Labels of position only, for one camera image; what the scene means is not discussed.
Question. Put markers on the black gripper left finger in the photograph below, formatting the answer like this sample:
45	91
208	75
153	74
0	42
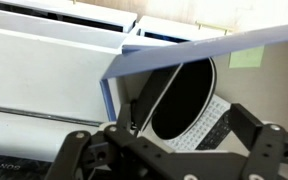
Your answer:
72	153

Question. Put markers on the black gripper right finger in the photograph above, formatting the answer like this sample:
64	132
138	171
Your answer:
267	146

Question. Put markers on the white keyboard remote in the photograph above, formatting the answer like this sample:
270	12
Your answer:
207	123

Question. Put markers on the white tv stand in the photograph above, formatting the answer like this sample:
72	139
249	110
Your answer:
34	66

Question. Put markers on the black oval disc object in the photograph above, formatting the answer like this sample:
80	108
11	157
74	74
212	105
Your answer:
184	100

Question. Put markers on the dark blue cardboard box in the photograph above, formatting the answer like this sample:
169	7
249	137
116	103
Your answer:
200	50

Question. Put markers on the green sticky note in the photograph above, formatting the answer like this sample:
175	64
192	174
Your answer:
246	57

